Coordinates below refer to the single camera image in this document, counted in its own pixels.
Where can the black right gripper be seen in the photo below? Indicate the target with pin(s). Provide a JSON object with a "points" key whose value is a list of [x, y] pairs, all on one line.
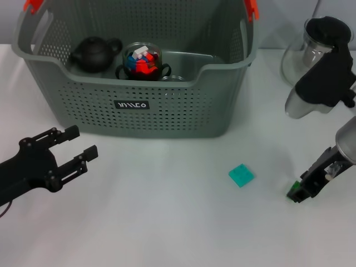
{"points": [[322, 172]]}

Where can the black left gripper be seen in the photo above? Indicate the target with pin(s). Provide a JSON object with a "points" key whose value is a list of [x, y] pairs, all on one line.
{"points": [[27, 169]]}

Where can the green thick brick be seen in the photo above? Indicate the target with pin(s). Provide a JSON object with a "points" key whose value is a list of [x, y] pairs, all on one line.
{"points": [[294, 186]]}

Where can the teal square plate brick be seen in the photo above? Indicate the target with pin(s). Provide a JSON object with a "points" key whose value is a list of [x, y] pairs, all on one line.
{"points": [[241, 175]]}

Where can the blue square brick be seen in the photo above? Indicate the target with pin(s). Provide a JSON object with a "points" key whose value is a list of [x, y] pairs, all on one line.
{"points": [[131, 62]]}

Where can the orange-red sloped brick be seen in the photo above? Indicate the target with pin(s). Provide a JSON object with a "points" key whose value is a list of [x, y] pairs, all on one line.
{"points": [[142, 68]]}

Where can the glass teacup black holder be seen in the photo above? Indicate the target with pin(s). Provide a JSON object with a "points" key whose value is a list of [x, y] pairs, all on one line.
{"points": [[172, 78], [126, 54], [167, 66]]}

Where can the white brick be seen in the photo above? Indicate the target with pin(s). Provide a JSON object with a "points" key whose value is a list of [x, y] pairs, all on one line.
{"points": [[140, 53]]}

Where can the grey perforated storage bin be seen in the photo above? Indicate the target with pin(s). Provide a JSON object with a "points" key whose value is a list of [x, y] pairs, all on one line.
{"points": [[167, 116]]}

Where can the dark clay teapot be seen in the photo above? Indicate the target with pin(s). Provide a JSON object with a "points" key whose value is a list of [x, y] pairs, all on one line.
{"points": [[93, 55]]}

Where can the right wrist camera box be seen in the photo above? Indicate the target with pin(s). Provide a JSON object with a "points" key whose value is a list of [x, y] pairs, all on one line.
{"points": [[322, 83]]}

